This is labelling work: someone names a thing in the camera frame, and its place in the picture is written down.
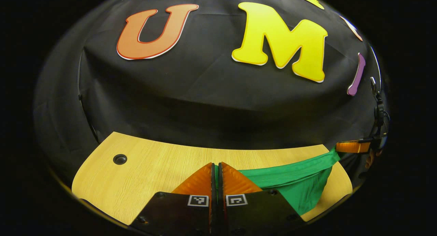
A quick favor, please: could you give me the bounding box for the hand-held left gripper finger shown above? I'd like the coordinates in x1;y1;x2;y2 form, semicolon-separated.
131;162;218;236
218;161;307;236

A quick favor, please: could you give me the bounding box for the green T-shirt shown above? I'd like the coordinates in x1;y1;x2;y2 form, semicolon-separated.
214;148;342;216

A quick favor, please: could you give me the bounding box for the black backdrop cloth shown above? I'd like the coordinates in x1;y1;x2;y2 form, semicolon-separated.
32;0;390;190

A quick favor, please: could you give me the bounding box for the white backdrop frame pole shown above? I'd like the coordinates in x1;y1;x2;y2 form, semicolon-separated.
370;46;382;91

